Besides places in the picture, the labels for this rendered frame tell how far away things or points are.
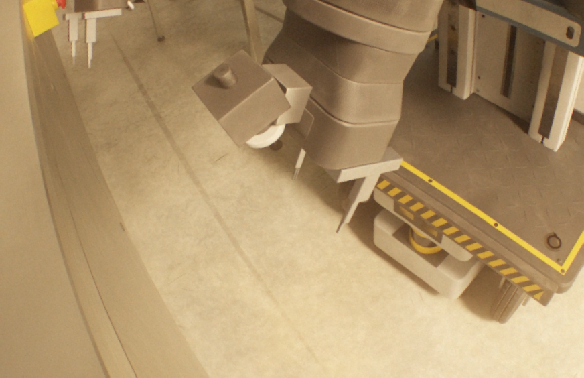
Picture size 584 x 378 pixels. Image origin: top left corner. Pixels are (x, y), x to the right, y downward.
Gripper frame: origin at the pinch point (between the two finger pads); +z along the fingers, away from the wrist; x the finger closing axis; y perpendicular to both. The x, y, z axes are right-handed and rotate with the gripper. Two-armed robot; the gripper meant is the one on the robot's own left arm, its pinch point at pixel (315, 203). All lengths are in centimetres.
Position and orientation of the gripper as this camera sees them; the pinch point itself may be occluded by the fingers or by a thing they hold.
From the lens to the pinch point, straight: 31.4
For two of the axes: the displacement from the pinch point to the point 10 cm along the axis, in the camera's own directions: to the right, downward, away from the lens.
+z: -2.7, 7.4, 6.1
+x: 5.3, 6.4, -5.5
